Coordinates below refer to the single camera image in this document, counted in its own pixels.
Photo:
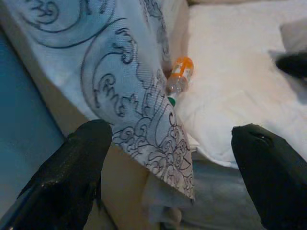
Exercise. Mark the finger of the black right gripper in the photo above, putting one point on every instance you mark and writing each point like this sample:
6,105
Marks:
292,65

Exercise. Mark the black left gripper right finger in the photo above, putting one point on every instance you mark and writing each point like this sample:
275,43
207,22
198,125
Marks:
275,182

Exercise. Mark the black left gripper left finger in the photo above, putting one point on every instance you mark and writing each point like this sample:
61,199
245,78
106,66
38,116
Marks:
64,179

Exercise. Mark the grey pillow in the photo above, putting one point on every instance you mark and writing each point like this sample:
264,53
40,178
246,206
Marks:
295,33

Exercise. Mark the orange plastic bottle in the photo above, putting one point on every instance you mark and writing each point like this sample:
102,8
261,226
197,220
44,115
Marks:
183,68

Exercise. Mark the white quilted mattress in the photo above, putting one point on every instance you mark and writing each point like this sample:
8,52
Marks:
235,91

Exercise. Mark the white swirl-patterned headboard cushion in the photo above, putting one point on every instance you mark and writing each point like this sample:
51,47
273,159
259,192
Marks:
103,72

